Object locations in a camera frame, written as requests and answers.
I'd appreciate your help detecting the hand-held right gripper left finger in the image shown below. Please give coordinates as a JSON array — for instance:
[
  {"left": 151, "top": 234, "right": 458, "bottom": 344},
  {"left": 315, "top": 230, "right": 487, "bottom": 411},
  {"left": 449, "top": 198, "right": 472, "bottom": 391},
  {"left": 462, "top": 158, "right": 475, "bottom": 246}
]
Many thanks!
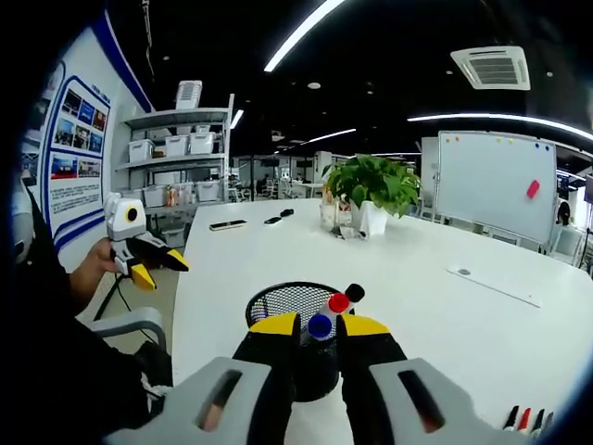
[{"left": 106, "top": 311, "right": 301, "bottom": 445}]

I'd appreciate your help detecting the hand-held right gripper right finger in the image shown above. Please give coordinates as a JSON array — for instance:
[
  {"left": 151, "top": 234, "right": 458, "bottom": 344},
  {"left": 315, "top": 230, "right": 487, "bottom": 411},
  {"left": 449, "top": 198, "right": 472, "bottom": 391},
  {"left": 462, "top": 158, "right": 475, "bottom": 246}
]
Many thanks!
[{"left": 336, "top": 313, "right": 529, "bottom": 445}]

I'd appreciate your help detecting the blue cap whiteboard marker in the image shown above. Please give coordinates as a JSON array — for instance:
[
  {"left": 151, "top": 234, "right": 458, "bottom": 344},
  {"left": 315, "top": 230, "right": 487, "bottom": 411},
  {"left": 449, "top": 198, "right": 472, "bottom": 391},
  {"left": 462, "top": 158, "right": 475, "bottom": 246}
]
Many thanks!
[{"left": 300, "top": 313, "right": 339, "bottom": 347}]

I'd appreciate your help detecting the black mesh pen holder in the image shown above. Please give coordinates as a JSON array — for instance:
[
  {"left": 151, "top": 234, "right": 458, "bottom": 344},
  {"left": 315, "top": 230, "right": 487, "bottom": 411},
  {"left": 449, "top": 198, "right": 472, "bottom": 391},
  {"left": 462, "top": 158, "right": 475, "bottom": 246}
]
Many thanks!
[{"left": 244, "top": 281, "right": 347, "bottom": 403}]

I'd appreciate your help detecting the white rolling whiteboard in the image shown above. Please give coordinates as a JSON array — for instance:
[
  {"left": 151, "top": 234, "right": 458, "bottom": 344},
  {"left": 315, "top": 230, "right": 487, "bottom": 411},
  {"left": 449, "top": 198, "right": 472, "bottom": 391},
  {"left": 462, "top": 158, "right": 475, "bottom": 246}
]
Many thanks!
[{"left": 437, "top": 131, "right": 560, "bottom": 245}]

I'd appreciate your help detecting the person's left hand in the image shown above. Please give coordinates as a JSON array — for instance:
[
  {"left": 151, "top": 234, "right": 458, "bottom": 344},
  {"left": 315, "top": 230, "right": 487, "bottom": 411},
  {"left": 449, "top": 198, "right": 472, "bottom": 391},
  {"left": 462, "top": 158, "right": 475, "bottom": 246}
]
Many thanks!
[{"left": 86, "top": 238, "right": 117, "bottom": 274}]

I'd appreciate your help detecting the grey chair armrest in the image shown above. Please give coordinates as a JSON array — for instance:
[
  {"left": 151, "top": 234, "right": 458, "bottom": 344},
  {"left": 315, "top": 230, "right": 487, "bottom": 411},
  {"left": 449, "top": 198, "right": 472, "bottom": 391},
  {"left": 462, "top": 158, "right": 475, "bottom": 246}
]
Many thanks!
[{"left": 90, "top": 306, "right": 168, "bottom": 353}]

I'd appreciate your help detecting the grey metal shelf rack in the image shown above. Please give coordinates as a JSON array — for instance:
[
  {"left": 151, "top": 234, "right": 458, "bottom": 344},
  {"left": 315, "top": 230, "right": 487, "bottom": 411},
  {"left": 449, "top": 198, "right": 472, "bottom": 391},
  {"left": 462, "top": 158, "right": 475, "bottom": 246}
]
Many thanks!
[{"left": 115, "top": 95, "right": 235, "bottom": 233}]

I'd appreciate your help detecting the row of white storage boxes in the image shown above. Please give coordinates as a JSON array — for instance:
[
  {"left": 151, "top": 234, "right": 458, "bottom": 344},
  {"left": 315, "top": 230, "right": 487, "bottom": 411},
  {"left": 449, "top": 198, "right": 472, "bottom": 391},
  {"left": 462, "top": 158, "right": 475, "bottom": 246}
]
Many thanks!
[{"left": 127, "top": 132, "right": 223, "bottom": 208}]

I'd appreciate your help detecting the white worn device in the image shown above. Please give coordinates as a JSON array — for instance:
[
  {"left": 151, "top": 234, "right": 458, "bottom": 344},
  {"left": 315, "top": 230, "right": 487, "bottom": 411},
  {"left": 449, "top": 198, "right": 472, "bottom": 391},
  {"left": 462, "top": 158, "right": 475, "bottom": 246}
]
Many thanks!
[{"left": 11, "top": 178, "right": 41, "bottom": 263}]

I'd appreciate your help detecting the person's black shirt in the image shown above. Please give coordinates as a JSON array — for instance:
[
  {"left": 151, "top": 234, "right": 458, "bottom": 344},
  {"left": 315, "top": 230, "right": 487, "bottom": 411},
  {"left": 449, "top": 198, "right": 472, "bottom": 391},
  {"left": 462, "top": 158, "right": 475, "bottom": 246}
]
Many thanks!
[{"left": 13, "top": 184, "right": 163, "bottom": 445}]

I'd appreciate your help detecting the white ribbed device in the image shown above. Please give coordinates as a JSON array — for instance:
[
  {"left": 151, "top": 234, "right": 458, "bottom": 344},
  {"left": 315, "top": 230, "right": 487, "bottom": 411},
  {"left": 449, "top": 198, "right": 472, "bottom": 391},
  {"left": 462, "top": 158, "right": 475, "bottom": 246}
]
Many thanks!
[{"left": 175, "top": 80, "right": 204, "bottom": 111}]

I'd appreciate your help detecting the patterned white cup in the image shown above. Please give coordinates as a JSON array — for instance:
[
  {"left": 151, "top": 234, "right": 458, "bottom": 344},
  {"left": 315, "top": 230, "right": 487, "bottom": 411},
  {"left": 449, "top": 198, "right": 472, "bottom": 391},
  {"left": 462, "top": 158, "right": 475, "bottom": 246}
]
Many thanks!
[{"left": 331, "top": 203, "right": 354, "bottom": 237}]

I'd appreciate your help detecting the green plant in white pot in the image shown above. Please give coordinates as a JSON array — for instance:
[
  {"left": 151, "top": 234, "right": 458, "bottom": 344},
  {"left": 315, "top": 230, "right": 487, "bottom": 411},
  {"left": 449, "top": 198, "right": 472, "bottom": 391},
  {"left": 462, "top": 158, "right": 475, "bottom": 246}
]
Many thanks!
[{"left": 322, "top": 155, "right": 423, "bottom": 235}]

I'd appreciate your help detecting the long curved ceiling light strip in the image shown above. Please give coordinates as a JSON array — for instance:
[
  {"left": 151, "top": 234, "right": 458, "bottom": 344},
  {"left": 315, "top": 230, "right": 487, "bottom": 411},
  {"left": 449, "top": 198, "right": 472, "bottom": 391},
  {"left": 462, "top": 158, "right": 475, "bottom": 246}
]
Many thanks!
[{"left": 263, "top": 0, "right": 347, "bottom": 73}]

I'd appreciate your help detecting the white ceiling air vent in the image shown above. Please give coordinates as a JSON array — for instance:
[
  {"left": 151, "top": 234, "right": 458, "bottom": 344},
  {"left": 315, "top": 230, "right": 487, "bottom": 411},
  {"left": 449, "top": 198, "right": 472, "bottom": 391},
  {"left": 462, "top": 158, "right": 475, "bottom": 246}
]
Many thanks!
[{"left": 449, "top": 44, "right": 532, "bottom": 92}]

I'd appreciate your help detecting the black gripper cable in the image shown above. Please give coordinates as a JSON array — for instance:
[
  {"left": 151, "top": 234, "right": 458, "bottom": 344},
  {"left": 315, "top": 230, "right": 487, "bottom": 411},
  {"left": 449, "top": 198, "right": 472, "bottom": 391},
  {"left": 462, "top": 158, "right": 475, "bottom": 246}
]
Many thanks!
[{"left": 95, "top": 273, "right": 158, "bottom": 344}]

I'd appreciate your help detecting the blue and white wall poster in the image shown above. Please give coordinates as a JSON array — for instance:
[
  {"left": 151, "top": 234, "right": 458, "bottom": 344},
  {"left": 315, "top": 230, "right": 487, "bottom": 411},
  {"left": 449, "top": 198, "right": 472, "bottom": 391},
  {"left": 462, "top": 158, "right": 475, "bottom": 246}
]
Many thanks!
[{"left": 22, "top": 73, "right": 112, "bottom": 247}]

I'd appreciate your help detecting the white table cable hatch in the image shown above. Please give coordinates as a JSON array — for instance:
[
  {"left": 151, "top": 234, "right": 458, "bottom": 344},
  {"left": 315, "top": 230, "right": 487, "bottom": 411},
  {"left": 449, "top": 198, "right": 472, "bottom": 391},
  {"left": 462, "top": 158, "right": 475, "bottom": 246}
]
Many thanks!
[{"left": 447, "top": 265, "right": 543, "bottom": 309}]

